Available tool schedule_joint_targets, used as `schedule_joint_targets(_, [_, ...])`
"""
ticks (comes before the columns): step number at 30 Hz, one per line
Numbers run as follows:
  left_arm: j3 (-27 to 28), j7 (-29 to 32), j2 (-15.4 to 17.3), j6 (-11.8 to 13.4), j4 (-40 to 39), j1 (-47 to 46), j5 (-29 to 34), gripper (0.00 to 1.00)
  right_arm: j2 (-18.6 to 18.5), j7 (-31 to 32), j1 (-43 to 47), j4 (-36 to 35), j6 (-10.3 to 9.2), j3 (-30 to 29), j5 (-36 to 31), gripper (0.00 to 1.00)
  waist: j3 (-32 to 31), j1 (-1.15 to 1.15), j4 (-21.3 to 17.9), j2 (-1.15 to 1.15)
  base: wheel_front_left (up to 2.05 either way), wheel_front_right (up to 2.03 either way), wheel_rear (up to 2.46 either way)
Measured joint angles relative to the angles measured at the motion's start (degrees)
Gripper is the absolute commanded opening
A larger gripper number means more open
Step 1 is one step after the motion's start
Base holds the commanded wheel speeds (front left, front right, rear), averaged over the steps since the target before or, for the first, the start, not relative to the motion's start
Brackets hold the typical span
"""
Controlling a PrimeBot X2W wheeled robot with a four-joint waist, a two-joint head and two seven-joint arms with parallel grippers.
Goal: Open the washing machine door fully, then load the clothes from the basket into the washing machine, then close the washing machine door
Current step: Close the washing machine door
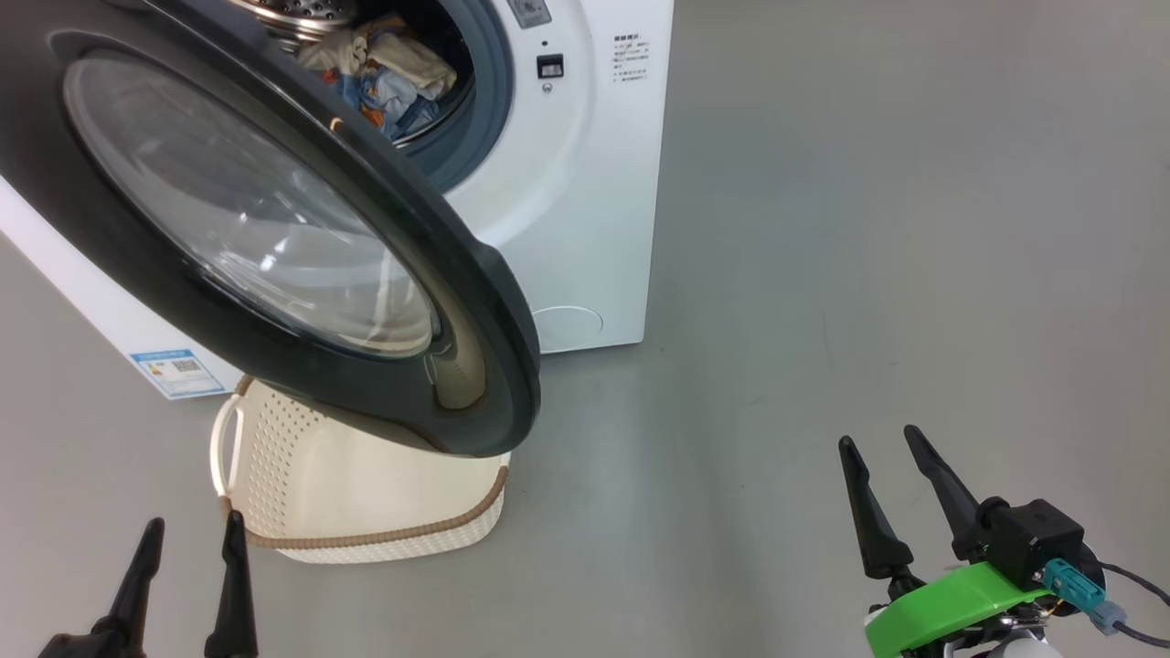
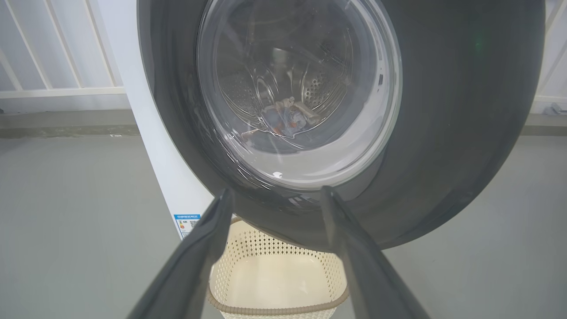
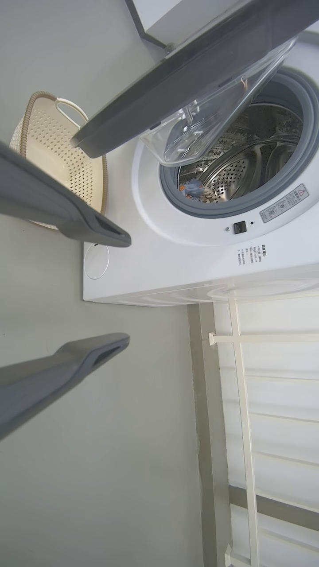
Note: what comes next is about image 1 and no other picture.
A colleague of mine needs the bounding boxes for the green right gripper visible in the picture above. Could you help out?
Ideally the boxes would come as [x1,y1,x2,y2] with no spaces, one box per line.
[838,424,1107,658]

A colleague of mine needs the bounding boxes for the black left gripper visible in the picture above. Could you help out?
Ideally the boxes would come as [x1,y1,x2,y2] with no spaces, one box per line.
[37,510,260,658]

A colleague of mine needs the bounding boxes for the dark round glass washer door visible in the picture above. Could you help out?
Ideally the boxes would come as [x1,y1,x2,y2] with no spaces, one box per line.
[0,0,542,458]

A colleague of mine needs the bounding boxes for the blue and cream clothes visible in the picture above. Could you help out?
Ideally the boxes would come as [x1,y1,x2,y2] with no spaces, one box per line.
[297,14,458,100]

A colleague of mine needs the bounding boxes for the white front-load washing machine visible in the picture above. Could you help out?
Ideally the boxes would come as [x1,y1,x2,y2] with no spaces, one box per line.
[0,0,675,401]

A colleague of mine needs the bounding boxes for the grey rubber door gasket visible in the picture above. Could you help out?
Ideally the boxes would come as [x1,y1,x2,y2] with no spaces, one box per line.
[398,0,516,193]

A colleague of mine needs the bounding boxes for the cream perforated laundry basket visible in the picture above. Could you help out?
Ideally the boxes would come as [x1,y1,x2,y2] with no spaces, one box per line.
[209,375,511,565]

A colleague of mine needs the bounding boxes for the blue energy label sticker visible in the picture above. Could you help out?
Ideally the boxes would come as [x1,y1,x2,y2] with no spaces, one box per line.
[130,348,227,400]

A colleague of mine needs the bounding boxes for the round white filter cover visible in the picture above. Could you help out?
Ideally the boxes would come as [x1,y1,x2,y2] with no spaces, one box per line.
[530,306,604,353]

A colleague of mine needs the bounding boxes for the black cable with teal connector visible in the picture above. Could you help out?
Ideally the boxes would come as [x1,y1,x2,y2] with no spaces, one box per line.
[1042,557,1170,652]

